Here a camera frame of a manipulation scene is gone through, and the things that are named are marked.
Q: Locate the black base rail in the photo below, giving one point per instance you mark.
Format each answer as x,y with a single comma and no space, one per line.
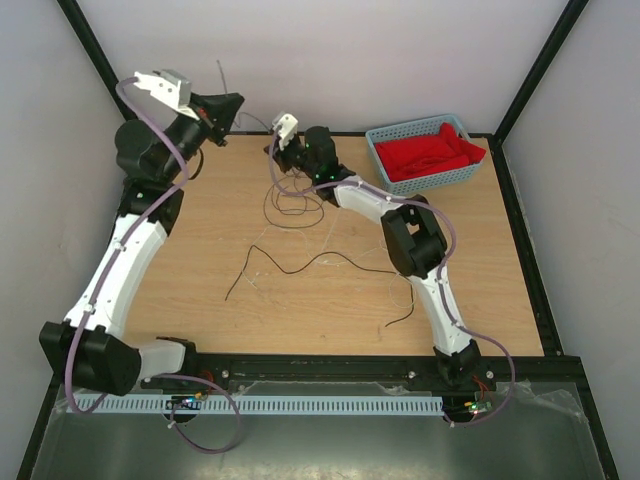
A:
415,373

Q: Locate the light blue slotted cable duct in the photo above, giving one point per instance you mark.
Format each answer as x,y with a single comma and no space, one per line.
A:
267,405

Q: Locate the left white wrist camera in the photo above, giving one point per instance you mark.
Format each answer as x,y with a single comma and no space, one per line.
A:
170,88

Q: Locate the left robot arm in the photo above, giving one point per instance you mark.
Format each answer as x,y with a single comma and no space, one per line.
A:
86,350

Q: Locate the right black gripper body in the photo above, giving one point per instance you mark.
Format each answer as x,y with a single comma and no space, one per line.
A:
292,155

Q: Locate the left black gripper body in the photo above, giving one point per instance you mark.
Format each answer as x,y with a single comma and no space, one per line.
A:
213,128

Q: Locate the blue perforated plastic basket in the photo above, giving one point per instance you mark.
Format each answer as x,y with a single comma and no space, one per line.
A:
426,126

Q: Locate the red cloth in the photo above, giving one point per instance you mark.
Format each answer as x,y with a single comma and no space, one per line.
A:
426,155

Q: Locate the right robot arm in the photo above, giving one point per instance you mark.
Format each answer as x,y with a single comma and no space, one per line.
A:
415,242

